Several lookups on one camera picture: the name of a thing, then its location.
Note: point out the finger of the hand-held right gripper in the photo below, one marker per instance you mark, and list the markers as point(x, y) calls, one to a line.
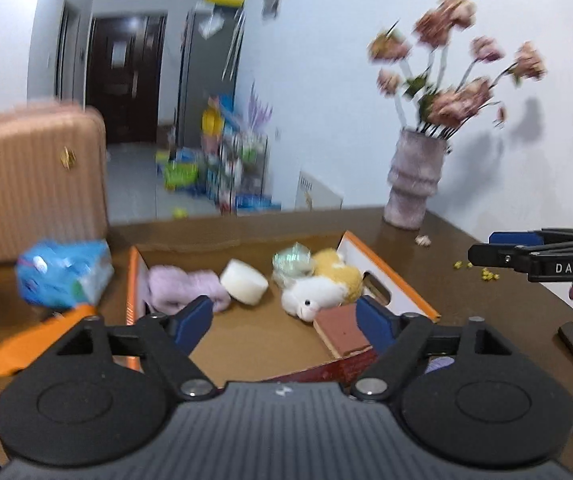
point(496, 256)
point(514, 238)

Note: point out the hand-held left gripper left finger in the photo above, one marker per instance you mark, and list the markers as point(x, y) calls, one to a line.
point(194, 320)

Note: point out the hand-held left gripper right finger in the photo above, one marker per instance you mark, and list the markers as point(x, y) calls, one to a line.
point(374, 322)

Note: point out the orange rectangular sponge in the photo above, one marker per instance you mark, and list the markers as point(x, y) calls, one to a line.
point(341, 330)

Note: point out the lavender fluffy headband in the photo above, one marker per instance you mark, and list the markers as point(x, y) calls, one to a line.
point(176, 287)

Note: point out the white round foam sponge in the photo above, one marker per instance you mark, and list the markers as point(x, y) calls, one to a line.
point(244, 282)

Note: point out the white and yellow plush toy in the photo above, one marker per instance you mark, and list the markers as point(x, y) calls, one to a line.
point(316, 295)

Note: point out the red cardboard box pumpkin print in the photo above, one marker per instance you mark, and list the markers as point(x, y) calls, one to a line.
point(266, 335)

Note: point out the iridescent ball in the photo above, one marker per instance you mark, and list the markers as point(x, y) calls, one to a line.
point(294, 262)

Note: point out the scattered yellow crumbs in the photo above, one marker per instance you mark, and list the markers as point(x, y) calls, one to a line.
point(489, 274)

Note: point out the grey vase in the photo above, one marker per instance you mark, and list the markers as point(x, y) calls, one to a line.
point(414, 180)

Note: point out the blue tissue packet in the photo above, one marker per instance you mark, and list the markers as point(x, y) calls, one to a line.
point(64, 275)

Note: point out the green basket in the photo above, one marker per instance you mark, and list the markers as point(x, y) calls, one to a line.
point(181, 175)

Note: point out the dried pink roses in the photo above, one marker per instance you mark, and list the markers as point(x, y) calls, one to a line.
point(456, 95)

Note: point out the orange cardboard sheet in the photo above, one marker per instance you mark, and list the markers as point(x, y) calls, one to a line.
point(16, 350)

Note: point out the peach ribbed suitcase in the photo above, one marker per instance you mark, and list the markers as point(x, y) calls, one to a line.
point(31, 185)

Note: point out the purple dried bouquet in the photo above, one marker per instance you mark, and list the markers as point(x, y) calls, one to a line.
point(259, 110)

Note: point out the grey refrigerator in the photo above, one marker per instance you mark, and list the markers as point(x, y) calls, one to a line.
point(204, 80)

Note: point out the dark brown entrance door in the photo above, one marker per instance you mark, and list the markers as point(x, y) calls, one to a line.
point(124, 80)

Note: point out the side room door frame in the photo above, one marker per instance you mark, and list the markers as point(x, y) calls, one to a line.
point(66, 50)

